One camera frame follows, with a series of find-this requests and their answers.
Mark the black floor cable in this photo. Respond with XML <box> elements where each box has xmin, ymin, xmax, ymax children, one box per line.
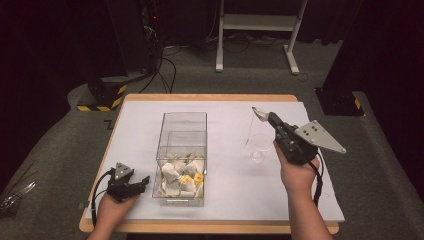
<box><xmin>162</xmin><ymin>57</ymin><xmax>178</xmax><ymax>95</ymax></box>
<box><xmin>138</xmin><ymin>46</ymin><xmax>165</xmax><ymax>94</ymax></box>

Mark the clear plastic drawer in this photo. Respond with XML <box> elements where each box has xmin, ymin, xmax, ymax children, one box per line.
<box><xmin>152</xmin><ymin>145</ymin><xmax>208</xmax><ymax>208</ymax></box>

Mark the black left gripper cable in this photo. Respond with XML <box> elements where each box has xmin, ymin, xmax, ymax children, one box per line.
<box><xmin>90</xmin><ymin>168</ymin><xmax>116</xmax><ymax>228</ymax></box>

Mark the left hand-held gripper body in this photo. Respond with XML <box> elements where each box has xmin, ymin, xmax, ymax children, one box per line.
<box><xmin>106</xmin><ymin>162</ymin><xmax>138</xmax><ymax>203</ymax></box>

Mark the black base with yellow mark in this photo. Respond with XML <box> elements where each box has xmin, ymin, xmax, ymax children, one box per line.
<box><xmin>314</xmin><ymin>87</ymin><xmax>365</xmax><ymax>117</ymax></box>

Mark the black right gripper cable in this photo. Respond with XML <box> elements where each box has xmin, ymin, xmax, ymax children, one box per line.
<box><xmin>308</xmin><ymin>153</ymin><xmax>325</xmax><ymax>207</ymax></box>

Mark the clear plastic cup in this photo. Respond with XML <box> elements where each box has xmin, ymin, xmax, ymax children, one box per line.
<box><xmin>243</xmin><ymin>106</ymin><xmax>270</xmax><ymax>152</ymax></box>

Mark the white metal stand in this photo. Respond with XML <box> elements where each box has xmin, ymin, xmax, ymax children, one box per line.
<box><xmin>215</xmin><ymin>0</ymin><xmax>308</xmax><ymax>75</ymax></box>

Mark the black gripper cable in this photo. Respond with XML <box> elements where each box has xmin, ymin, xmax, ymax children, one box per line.
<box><xmin>308</xmin><ymin>153</ymin><xmax>325</xmax><ymax>207</ymax></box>
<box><xmin>90</xmin><ymin>168</ymin><xmax>116</xmax><ymax>228</ymax></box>

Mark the black base with striped edge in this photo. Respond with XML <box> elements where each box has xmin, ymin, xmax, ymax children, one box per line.
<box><xmin>77</xmin><ymin>75</ymin><xmax>129</xmax><ymax>113</ymax></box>

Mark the black equipment rack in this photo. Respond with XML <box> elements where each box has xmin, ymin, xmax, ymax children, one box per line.
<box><xmin>106</xmin><ymin>0</ymin><xmax>165</xmax><ymax>74</ymax></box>

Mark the folded metal stand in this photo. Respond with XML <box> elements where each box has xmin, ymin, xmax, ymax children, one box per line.
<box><xmin>0</xmin><ymin>162</ymin><xmax>37</xmax><ymax>215</ymax></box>

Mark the person's right hand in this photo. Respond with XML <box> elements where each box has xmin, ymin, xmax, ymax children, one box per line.
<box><xmin>273</xmin><ymin>141</ymin><xmax>321</xmax><ymax>198</ymax></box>

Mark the pile of tea bags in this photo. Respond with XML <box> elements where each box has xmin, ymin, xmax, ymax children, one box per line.
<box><xmin>158</xmin><ymin>152</ymin><xmax>205</xmax><ymax>198</ymax></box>

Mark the tangle of black cables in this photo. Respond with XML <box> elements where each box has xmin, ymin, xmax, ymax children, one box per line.
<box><xmin>204</xmin><ymin>30</ymin><xmax>292</xmax><ymax>54</ymax></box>

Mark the person's left hand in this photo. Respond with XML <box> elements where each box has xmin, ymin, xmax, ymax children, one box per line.
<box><xmin>93</xmin><ymin>193</ymin><xmax>140</xmax><ymax>233</ymax></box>

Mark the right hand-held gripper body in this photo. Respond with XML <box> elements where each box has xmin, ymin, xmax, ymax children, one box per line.
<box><xmin>274</xmin><ymin>119</ymin><xmax>347</xmax><ymax>166</ymax></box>

